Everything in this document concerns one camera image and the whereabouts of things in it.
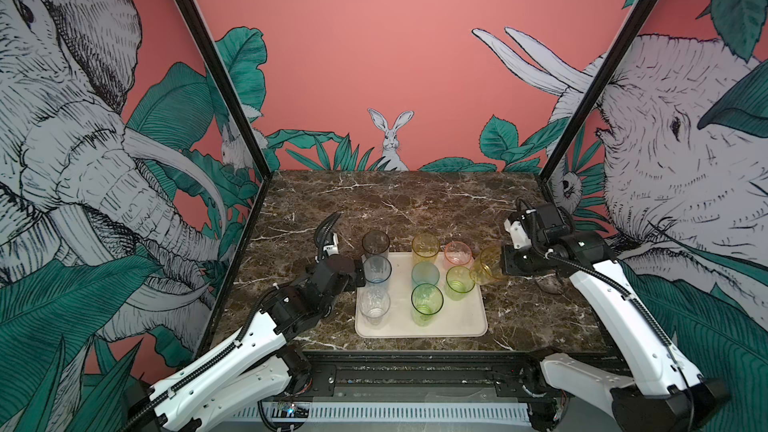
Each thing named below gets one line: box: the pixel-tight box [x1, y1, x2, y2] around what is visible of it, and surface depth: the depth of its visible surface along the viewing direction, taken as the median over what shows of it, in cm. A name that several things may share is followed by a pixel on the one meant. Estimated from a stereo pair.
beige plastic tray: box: [355, 251, 488, 339], surface depth 85 cm
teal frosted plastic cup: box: [411, 261, 440, 290], surface depth 87 cm
